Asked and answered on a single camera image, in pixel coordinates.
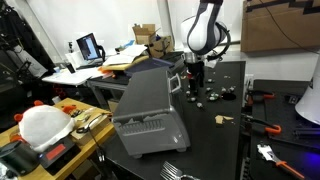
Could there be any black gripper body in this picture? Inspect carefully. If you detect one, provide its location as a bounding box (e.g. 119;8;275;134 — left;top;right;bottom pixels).
189;60;206;83

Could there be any red plastic cup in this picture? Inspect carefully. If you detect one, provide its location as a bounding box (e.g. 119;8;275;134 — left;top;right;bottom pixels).
186;73;195;88

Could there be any black storage bin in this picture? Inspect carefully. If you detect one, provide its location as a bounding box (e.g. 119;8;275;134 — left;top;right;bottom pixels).
159;49;191;76

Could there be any small tan block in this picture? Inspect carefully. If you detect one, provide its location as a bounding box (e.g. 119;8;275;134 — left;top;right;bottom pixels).
214;114;235;125

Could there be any brown cardboard box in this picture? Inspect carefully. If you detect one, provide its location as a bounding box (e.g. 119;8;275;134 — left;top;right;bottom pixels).
146;34;175;58
132;23;161;46

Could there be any blue plastic bin lid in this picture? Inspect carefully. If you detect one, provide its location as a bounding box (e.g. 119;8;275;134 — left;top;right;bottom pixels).
123;57;176;78

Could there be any white power strip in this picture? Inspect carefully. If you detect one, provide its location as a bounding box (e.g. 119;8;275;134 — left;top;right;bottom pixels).
244;73;255;101

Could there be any grey dish rack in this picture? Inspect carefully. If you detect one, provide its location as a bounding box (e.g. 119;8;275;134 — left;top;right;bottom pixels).
111;66;192;159

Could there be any white paper pile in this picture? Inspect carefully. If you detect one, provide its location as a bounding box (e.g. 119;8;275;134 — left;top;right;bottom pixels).
101;44;149;67

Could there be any yellow flat board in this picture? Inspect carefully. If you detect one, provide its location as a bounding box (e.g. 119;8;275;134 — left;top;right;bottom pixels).
99;54;150;73

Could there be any silver metal fork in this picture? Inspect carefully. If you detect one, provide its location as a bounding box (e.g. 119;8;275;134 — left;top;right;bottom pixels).
159;160;201;180

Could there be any large cardboard panel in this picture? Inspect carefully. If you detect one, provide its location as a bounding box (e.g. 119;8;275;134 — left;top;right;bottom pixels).
240;0;320;53

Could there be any small black block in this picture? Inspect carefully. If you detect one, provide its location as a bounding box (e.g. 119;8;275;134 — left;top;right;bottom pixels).
287;94;301;105

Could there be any flat cardboard tray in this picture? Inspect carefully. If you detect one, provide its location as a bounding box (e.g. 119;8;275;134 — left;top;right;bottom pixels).
70;107;113;141

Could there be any yellow wooden table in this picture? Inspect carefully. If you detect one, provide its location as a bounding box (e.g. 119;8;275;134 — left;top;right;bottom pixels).
0;97;117;180

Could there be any silver metal spoon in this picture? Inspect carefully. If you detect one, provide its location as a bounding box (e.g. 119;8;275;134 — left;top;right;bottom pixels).
75;113;105;134

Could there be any open black laptop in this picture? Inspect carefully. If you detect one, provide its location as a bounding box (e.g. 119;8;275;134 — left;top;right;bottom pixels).
75;32;105;69

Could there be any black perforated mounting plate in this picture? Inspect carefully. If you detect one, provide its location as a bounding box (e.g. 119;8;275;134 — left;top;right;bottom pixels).
248;79;320;180

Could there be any silver head orange clamp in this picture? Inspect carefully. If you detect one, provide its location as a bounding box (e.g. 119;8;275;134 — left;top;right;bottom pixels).
256;143;306;180

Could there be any white office table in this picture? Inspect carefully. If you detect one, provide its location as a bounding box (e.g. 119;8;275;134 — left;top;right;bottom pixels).
41;64;113;108

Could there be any black scale red display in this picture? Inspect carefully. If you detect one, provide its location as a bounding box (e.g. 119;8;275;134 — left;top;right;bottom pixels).
35;135;83;177

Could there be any white plush with orange ears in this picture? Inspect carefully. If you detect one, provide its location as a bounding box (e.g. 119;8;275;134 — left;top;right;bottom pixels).
13;99;78;154

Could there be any black clothing on rack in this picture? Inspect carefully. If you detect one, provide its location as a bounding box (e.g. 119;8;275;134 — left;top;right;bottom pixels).
0;0;56;101

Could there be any black round container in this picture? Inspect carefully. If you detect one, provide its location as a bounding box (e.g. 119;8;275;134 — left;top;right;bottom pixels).
0;140;40;177

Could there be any silver toaster oven handle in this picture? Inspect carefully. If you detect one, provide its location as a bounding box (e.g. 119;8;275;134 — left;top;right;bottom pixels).
167;73;183;95

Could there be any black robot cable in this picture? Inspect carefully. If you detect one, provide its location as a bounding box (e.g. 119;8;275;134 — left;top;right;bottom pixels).
206;20;232;63

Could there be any black orange-handled clamp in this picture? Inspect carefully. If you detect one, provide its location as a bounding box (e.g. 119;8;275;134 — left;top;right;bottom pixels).
245;89;277;105
241;113;283;136

